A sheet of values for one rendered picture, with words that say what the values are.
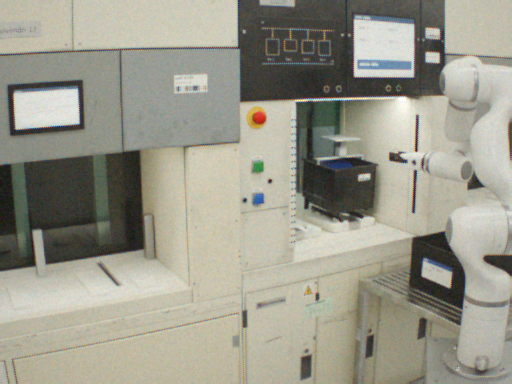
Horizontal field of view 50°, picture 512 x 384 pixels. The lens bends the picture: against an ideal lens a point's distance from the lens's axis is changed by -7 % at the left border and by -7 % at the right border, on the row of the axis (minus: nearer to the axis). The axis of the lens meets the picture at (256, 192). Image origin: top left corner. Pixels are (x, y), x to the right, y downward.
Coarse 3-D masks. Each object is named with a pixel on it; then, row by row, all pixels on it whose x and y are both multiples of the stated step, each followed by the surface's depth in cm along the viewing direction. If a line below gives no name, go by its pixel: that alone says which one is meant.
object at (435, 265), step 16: (416, 240) 194; (432, 240) 201; (416, 256) 195; (432, 256) 187; (448, 256) 181; (496, 256) 179; (416, 272) 195; (432, 272) 188; (448, 272) 181; (464, 272) 175; (416, 288) 196; (432, 288) 189; (448, 288) 182; (464, 288) 175
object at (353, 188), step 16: (336, 144) 232; (304, 160) 235; (320, 160) 227; (352, 160) 243; (304, 176) 238; (320, 176) 228; (336, 176) 221; (352, 176) 226; (368, 176) 230; (304, 192) 239; (320, 192) 230; (336, 192) 223; (352, 192) 228; (368, 192) 232; (304, 208) 243; (336, 208) 225; (352, 208) 230
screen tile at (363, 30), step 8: (360, 24) 189; (368, 24) 191; (376, 24) 193; (360, 32) 190; (368, 32) 191; (376, 32) 193; (360, 48) 191; (368, 48) 193; (376, 48) 194; (376, 56) 195
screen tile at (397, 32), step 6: (390, 30) 196; (396, 30) 197; (402, 30) 199; (390, 36) 196; (396, 36) 198; (402, 36) 199; (408, 36) 201; (408, 42) 201; (390, 48) 197; (396, 48) 199; (402, 48) 200; (408, 48) 202; (390, 54) 198; (396, 54) 199; (402, 54) 201; (408, 54) 202
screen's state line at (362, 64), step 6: (360, 60) 192; (366, 60) 193; (372, 60) 194; (378, 60) 196; (384, 60) 197; (390, 60) 198; (360, 66) 192; (366, 66) 194; (372, 66) 195; (378, 66) 196; (384, 66) 197; (390, 66) 199; (396, 66) 200; (402, 66) 202; (408, 66) 203
